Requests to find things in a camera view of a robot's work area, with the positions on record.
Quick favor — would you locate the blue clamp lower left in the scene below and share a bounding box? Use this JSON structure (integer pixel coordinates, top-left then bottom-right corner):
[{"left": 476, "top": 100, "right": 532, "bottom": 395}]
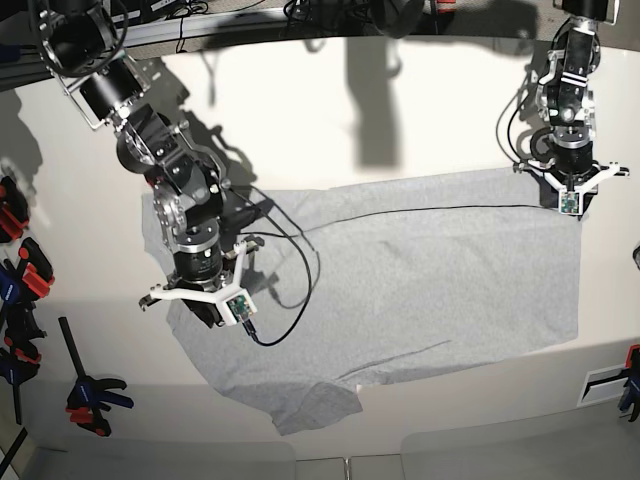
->
[{"left": 1, "top": 303, "right": 47, "bottom": 425}]

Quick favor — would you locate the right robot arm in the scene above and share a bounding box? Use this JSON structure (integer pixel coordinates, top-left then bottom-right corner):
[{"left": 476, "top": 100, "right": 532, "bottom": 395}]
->
[{"left": 27, "top": 1, "right": 264, "bottom": 329}]

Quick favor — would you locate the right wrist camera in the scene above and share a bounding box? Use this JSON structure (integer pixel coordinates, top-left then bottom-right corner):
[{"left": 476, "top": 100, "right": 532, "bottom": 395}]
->
[{"left": 224, "top": 290, "right": 257, "bottom": 323}]

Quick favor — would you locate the red black clamp upper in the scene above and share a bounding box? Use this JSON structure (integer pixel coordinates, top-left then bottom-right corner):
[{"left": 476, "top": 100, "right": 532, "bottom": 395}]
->
[{"left": 1, "top": 176, "right": 29, "bottom": 244}]

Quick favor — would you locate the blue clamp left edge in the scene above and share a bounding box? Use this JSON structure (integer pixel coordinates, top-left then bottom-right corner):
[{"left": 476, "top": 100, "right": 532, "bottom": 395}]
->
[{"left": 1, "top": 259, "right": 30, "bottom": 326}]

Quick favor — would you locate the camera black cable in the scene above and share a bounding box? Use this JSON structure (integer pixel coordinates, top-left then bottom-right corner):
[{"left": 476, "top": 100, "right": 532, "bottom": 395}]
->
[{"left": 219, "top": 184, "right": 322, "bottom": 347}]

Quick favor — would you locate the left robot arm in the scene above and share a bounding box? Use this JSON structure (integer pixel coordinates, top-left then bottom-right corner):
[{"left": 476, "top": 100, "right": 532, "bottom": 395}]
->
[{"left": 518, "top": 0, "right": 630, "bottom": 218}]

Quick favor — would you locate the grey T-shirt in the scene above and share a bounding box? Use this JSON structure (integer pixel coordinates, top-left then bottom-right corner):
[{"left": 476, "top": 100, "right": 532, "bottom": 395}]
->
[{"left": 167, "top": 169, "right": 582, "bottom": 435}]

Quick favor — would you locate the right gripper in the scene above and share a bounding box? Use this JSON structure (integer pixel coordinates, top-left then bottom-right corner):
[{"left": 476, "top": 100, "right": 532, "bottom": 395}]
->
[{"left": 139, "top": 238, "right": 264, "bottom": 327}]

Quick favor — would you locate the blue clamp right edge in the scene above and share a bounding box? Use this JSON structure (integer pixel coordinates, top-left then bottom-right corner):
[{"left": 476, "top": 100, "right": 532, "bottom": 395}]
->
[{"left": 618, "top": 344, "right": 640, "bottom": 423}]

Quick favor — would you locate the blue clamp edge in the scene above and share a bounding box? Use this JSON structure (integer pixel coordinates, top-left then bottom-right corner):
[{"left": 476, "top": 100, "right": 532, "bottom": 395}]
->
[
  {"left": 618, "top": 344, "right": 640, "bottom": 423},
  {"left": 1, "top": 259, "right": 30, "bottom": 326}
]

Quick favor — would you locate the red black clamp lower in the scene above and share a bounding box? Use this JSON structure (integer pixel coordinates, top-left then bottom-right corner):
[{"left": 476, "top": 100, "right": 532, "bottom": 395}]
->
[{"left": 18, "top": 237, "right": 55, "bottom": 301}]

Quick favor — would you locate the red black clamp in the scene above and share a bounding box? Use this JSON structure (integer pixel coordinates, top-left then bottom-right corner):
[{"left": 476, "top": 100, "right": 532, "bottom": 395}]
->
[
  {"left": 18, "top": 237, "right": 55, "bottom": 301},
  {"left": 1, "top": 176, "right": 29, "bottom": 244}
]

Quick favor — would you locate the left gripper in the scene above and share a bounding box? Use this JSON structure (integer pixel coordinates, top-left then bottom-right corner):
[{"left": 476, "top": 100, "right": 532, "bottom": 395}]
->
[{"left": 513, "top": 159, "right": 629, "bottom": 215}]

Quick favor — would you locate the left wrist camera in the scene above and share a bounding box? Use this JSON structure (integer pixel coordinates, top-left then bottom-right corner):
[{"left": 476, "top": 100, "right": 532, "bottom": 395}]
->
[{"left": 558, "top": 190, "right": 582, "bottom": 216}]

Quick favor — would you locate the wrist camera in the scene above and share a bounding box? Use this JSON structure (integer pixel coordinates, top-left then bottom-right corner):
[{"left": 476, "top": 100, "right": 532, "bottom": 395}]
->
[
  {"left": 558, "top": 190, "right": 582, "bottom": 216},
  {"left": 224, "top": 290, "right": 257, "bottom": 323}
]

